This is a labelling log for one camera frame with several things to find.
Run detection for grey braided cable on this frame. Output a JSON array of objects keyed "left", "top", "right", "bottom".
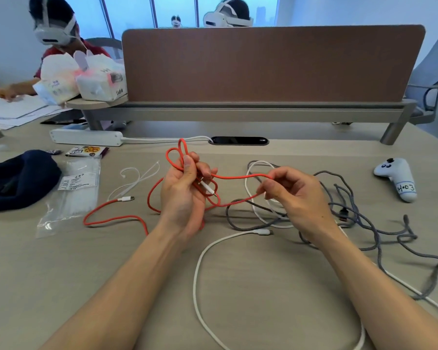
[{"left": 225, "top": 160, "right": 438, "bottom": 301}]

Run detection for clear bag of zip ties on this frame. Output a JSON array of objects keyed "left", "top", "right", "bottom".
[{"left": 36, "top": 157, "right": 101, "bottom": 239}]

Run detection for person's right hand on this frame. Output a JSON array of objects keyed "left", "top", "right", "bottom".
[{"left": 256, "top": 166, "right": 338, "bottom": 246}]

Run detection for large glass window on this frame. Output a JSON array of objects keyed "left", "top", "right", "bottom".
[{"left": 64, "top": 0, "right": 279, "bottom": 40}]

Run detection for person's right forearm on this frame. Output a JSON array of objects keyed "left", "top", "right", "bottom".
[{"left": 310, "top": 229, "right": 438, "bottom": 350}]

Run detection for person's left hand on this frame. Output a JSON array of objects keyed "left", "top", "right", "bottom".
[{"left": 160, "top": 152, "right": 219, "bottom": 237}]

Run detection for brown desk divider panel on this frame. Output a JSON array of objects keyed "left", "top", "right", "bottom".
[{"left": 121, "top": 24, "right": 426, "bottom": 104}]

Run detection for round beige shelf board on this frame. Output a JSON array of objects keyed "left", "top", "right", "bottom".
[{"left": 65, "top": 93, "right": 129, "bottom": 110}]

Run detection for white labelled hand controller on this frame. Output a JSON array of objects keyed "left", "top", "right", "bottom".
[{"left": 373, "top": 157, "right": 418, "bottom": 204}]

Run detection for white zip ties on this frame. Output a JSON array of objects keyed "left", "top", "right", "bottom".
[{"left": 118, "top": 160, "right": 161, "bottom": 195}]

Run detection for grey office chair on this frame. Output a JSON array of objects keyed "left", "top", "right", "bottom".
[
  {"left": 86, "top": 37, "right": 124, "bottom": 61},
  {"left": 405, "top": 27, "right": 438, "bottom": 125}
]

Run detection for looped white cable tie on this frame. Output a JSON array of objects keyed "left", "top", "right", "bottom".
[{"left": 108, "top": 167, "right": 141, "bottom": 201}]

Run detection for white cable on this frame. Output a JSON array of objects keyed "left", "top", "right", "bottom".
[{"left": 192, "top": 160, "right": 438, "bottom": 350}]

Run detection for grey metal desk shelf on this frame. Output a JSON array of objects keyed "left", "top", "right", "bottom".
[{"left": 82, "top": 98, "right": 419, "bottom": 145}]

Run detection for white head-mounted headset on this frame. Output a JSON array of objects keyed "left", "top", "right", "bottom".
[
  {"left": 203, "top": 0, "right": 254, "bottom": 29},
  {"left": 34, "top": 0, "right": 77, "bottom": 47}
]

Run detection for person's left forearm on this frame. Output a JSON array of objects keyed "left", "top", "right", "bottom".
[{"left": 40, "top": 220, "right": 205, "bottom": 350}]

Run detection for white power strip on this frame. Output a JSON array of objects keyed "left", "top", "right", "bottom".
[{"left": 49, "top": 128, "right": 124, "bottom": 147}]

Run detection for white printed snack packet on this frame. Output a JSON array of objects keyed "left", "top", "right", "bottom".
[{"left": 65, "top": 145, "right": 110, "bottom": 159}]

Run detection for white power strip cord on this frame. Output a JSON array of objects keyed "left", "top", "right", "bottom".
[{"left": 122, "top": 135, "right": 214, "bottom": 145}]

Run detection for navy baseball cap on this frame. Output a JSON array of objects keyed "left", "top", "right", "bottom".
[{"left": 0, "top": 149, "right": 63, "bottom": 217}]

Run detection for red cable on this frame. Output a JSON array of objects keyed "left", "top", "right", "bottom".
[{"left": 83, "top": 138, "right": 278, "bottom": 236}]

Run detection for white paper sheets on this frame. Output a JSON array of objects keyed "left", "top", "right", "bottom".
[{"left": 0, "top": 92, "right": 72, "bottom": 131}]

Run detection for white tissue pack pink label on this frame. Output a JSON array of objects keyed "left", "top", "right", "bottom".
[{"left": 74, "top": 50, "right": 128, "bottom": 103}]

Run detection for black flat tablet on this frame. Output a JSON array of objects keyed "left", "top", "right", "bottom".
[{"left": 40, "top": 118, "right": 88, "bottom": 125}]

